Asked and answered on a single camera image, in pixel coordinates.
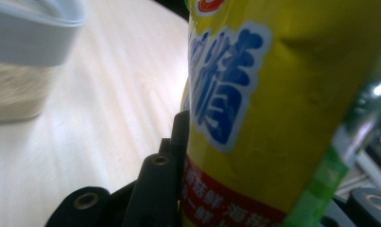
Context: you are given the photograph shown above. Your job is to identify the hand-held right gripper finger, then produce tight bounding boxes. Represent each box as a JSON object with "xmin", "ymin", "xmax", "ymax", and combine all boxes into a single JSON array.
[{"xmin": 158, "ymin": 109, "xmax": 191, "ymax": 206}]

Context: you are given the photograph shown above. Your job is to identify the yellow spout pouch green cap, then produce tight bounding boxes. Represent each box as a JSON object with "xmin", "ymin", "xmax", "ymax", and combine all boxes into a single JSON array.
[{"xmin": 180, "ymin": 0, "xmax": 381, "ymax": 227}]

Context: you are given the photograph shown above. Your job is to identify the grey lidded seasoning container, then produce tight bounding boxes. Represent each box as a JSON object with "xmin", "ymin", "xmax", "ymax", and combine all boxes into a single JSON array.
[{"xmin": 0, "ymin": 0, "xmax": 88, "ymax": 125}]

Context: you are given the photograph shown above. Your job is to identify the tan granules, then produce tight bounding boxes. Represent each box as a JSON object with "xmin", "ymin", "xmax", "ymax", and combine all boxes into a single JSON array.
[{"xmin": 0, "ymin": 61, "xmax": 54, "ymax": 123}]

